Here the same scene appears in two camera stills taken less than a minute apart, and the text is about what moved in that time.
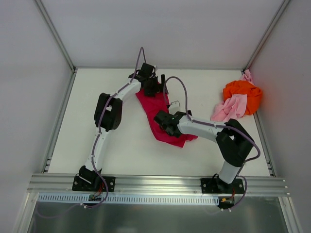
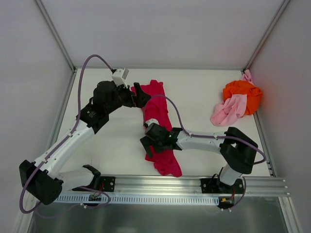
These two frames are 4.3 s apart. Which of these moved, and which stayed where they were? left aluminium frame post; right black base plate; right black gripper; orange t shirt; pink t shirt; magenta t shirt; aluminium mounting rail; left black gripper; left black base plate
Moved: left black gripper; right black gripper; magenta t shirt
Stayed: left aluminium frame post; aluminium mounting rail; pink t shirt; orange t shirt; right black base plate; left black base plate
